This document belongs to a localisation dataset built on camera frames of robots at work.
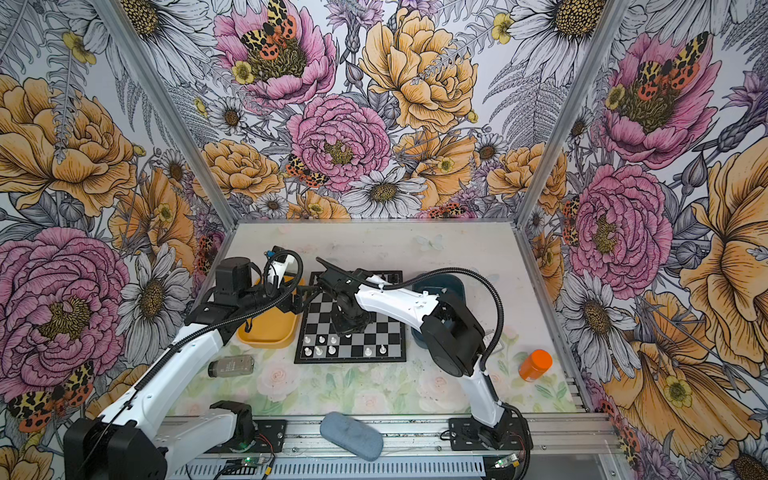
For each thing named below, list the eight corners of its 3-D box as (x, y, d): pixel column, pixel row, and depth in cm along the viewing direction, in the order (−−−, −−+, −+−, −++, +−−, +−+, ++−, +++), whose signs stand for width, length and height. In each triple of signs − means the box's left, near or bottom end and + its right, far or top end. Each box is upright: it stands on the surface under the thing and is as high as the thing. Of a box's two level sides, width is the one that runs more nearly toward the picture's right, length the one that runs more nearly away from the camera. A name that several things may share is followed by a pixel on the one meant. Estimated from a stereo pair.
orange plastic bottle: (520, 382, 84) (533, 369, 77) (515, 363, 88) (527, 349, 80) (541, 382, 84) (556, 369, 77) (535, 363, 88) (549, 349, 80)
